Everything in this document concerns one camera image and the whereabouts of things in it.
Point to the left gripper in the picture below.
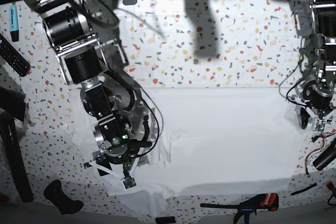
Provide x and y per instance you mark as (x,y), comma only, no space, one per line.
(316,99)

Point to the black orange bar clamp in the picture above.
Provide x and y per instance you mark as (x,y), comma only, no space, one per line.
(250,206)

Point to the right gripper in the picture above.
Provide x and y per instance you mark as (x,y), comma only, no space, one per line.
(119,156)

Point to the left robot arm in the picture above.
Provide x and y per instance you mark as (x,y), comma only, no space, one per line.
(322,67)

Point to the blue highlighter pen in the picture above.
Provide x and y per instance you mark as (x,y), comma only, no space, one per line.
(13,20)

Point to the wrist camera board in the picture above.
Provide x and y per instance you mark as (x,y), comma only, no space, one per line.
(129,182)
(319,125)

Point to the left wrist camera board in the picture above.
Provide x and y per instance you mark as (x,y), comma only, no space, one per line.
(319,125)

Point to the white T-shirt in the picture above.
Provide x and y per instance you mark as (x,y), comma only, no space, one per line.
(214,141)

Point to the black remote control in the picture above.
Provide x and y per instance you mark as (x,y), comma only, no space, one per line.
(14,58)

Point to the small black box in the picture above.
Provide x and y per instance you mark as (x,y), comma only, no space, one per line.
(165,220)

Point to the black cylinder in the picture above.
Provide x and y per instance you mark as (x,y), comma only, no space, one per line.
(326,157)

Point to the terrazzo pattern tablecloth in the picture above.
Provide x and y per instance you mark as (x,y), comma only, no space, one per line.
(56,136)

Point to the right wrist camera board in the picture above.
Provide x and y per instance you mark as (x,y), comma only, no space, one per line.
(129,182)

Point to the black game controller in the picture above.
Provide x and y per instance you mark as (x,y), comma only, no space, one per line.
(54,193)

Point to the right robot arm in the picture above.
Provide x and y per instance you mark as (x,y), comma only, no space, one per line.
(78,51)

